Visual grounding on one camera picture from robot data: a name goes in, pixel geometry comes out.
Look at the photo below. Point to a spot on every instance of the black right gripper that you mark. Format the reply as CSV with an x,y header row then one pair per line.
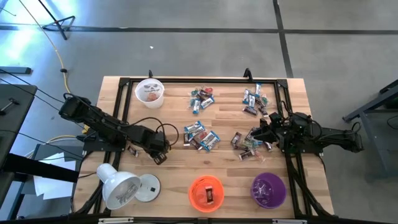
x,y
277,133

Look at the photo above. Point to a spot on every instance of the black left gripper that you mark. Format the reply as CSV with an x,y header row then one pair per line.
x,y
155,141

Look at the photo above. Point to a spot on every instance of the brown chocolate bar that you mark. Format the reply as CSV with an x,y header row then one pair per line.
x,y
268,146
236,139
196,144
263,111
133,151
250,134
250,110
247,154
186,139
211,198
207,190
203,94

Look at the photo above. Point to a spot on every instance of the blue white Hershey's bar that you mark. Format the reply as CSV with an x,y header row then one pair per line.
x,y
207,137
212,142
198,130
207,103
193,126
246,96
258,89
196,106
252,100

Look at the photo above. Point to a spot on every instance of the orange pumpkin face bucket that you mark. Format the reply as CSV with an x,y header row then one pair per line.
x,y
196,199

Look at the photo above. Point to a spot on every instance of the red candy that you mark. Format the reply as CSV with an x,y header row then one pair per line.
x,y
201,136
209,90

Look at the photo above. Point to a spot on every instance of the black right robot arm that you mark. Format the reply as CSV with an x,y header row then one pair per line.
x,y
329,137

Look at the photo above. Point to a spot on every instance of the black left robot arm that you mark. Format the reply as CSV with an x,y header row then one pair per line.
x,y
102,123

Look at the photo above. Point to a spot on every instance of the blue wrapped candy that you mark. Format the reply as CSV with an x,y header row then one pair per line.
x,y
257,142

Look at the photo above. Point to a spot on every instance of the white desk lamp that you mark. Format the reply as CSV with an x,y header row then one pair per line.
x,y
116,186

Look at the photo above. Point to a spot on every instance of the white ghost face bucket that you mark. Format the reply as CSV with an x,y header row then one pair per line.
x,y
149,104

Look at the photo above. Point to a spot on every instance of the purple plastic bucket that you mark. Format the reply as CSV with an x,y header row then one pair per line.
x,y
268,190

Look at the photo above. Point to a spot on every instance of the white paper sheets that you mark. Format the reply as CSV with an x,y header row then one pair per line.
x,y
53,186

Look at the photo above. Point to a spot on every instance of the grey metal cart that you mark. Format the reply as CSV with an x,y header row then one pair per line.
x,y
373,104

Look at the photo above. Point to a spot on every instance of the black beam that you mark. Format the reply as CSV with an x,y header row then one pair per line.
x,y
40,169

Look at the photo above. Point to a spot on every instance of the black side table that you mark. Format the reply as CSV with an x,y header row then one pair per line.
x,y
15,109

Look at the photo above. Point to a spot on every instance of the black hand tool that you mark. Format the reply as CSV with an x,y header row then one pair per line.
x,y
9,104

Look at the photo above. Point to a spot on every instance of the black tripod stand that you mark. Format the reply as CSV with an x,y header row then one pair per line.
x,y
58,28

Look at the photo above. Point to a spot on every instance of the dark flat shelf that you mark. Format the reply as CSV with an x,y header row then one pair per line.
x,y
15,70

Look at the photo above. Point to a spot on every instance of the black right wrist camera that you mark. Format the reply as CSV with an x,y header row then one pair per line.
x,y
275,118

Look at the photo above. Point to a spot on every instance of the black frame bracket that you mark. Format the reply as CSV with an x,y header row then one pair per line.
x,y
150,74
247,73

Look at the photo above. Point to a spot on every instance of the silver metal bracket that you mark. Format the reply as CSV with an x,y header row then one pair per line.
x,y
289,221
115,220

